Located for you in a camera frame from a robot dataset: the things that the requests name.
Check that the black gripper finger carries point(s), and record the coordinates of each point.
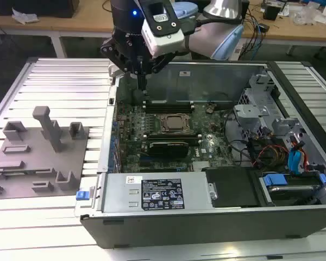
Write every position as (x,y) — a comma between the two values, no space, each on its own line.
(116,58)
(161,63)

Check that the green RAM stick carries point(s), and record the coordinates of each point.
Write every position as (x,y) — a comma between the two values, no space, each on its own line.
(159,102)
(21,172)

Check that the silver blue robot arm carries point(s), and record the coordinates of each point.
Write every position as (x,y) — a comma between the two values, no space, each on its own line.
(206,38)

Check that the black RAM slot bank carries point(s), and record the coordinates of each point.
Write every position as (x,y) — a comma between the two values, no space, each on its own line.
(171,137)
(168,109)

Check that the white case clip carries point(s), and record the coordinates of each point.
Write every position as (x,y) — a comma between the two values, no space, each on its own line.
(114,73)

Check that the wooden workbench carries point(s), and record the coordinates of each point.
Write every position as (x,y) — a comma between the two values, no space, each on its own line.
(70,23)

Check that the silver CPU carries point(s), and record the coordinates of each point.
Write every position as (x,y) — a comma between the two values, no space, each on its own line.
(176,122)

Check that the round coin battery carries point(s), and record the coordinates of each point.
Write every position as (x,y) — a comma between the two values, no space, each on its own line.
(210,108)

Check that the black graphics card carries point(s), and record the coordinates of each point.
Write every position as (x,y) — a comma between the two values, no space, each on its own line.
(168,149)

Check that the large black box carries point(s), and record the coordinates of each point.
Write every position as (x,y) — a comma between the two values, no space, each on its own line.
(35,8)

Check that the green motherboard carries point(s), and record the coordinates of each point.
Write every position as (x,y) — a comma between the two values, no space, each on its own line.
(206,152)

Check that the white crumpled paper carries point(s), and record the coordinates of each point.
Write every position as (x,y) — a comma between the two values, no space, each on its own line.
(24,16)

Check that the silver drive cage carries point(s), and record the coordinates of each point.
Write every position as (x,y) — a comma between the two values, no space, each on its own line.
(250,114)

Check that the small black box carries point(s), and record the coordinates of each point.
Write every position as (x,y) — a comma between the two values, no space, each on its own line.
(271,12)

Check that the grey parts rack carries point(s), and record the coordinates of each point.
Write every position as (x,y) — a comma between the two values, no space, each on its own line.
(43,157)

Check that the silver power supply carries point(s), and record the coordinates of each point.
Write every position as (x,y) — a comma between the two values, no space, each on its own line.
(119,195)

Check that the blue case latch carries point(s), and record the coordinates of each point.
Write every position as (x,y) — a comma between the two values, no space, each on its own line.
(81,195)

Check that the black plastic shroud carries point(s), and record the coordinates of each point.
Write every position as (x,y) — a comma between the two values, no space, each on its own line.
(233,187)

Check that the clear plastic bags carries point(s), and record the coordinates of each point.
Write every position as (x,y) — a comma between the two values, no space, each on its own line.
(307,15)

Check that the hard disk in blue carrier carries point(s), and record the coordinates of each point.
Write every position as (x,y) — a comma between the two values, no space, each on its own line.
(274,180)

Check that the black open PC case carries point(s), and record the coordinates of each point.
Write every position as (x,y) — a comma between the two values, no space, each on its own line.
(179,231)

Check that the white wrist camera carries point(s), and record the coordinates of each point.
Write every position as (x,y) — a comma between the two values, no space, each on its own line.
(165,40)

